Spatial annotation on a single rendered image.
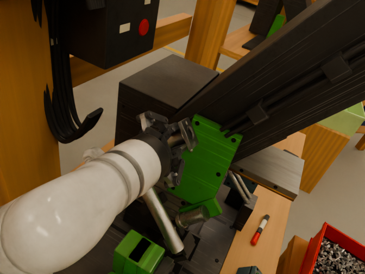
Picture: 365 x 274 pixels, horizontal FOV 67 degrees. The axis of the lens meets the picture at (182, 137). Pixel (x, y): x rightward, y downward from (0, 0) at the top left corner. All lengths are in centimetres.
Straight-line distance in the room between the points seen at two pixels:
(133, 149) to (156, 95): 37
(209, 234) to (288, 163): 31
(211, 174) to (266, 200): 43
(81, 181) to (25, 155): 39
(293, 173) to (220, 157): 26
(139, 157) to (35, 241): 17
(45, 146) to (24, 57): 22
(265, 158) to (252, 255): 28
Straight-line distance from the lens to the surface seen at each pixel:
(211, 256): 83
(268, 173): 76
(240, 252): 87
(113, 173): 31
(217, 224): 89
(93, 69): 85
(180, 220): 68
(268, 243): 92
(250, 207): 83
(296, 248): 110
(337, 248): 109
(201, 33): 136
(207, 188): 65
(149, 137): 40
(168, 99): 70
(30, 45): 56
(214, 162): 62
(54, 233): 23
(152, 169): 36
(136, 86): 73
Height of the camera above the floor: 159
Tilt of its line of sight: 37 degrees down
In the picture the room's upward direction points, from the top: 15 degrees clockwise
